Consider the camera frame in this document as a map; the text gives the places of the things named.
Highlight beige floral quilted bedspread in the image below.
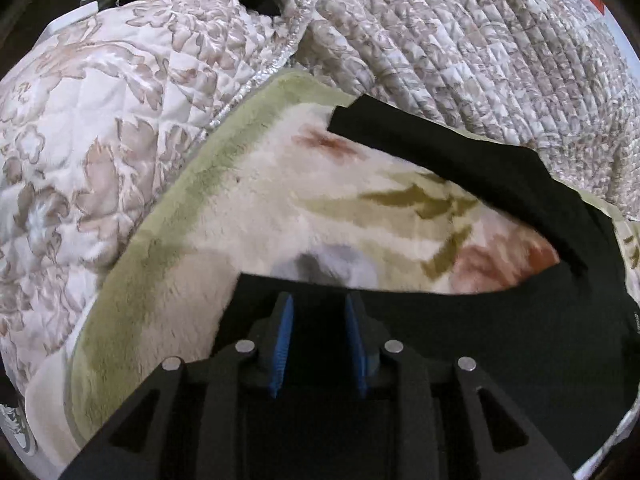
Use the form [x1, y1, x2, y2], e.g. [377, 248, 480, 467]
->
[1, 0, 639, 469]

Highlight floral fleece blanket green border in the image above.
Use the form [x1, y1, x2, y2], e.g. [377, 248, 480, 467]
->
[26, 74, 639, 479]

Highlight black pants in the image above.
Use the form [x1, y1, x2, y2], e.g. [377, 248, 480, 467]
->
[208, 96, 639, 479]

